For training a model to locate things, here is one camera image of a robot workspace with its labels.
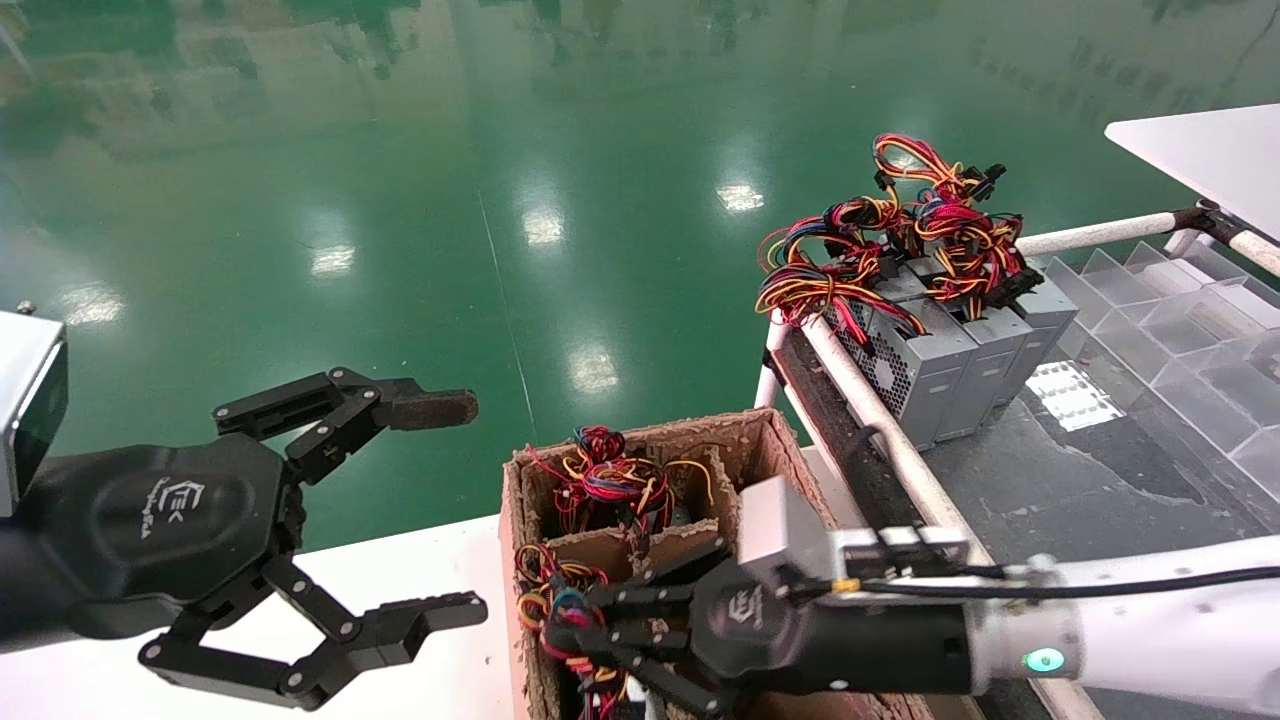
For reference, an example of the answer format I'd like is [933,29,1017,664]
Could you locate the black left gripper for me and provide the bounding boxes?
[0,440,489,711]

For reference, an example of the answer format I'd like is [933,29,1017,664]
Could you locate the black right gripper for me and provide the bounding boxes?
[545,540,977,716]

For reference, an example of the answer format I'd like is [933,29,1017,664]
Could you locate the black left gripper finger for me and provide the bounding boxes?
[213,367,479,486]

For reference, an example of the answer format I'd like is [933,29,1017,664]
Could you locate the power supply bottom in box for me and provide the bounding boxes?
[558,652,651,720]

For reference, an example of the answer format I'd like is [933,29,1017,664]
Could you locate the power supply in box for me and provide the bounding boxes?
[558,652,651,720]
[525,425,714,539]

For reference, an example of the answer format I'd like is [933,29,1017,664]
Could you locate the cardboard divider insert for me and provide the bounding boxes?
[520,450,746,720]

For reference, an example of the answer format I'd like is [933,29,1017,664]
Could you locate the power supply top in box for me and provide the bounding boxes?
[525,425,714,539]

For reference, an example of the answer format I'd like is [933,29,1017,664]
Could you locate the brown cardboard box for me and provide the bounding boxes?
[498,408,906,720]

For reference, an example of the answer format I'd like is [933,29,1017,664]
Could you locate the white pipe leg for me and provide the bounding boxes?
[753,330,791,411]

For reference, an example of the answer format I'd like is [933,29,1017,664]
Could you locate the grey power supply with fan grill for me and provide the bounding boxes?
[833,295,979,453]

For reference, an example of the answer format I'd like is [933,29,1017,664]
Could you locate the grey power supply unit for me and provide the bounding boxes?
[935,303,1037,443]
[995,272,1079,408]

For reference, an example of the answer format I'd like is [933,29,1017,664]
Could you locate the clear plastic divider tray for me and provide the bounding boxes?
[1043,238,1280,503]

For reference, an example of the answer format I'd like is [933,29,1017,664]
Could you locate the black pipe joint connector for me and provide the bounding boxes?
[1165,200,1251,249]

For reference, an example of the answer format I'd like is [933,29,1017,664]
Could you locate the white table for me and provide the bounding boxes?
[1105,103,1280,246]

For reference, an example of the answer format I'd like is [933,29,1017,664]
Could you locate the multicolour wire bundle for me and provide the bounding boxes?
[903,195,1029,323]
[513,543,611,643]
[872,133,1007,208]
[755,198,928,348]

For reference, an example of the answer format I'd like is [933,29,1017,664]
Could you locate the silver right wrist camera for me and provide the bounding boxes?
[737,476,837,593]

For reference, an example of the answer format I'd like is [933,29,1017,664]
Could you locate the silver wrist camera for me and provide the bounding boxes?
[0,308,69,519]
[737,476,837,593]

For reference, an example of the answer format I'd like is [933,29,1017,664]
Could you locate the long white pipe rail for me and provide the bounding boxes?
[765,308,1106,720]

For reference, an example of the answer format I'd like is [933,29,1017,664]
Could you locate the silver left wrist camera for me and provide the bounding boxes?
[0,308,69,519]

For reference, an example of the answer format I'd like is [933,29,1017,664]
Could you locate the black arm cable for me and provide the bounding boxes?
[845,564,1280,602]

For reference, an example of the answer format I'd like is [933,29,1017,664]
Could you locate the short white pipe rail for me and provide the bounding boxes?
[1225,228,1280,279]

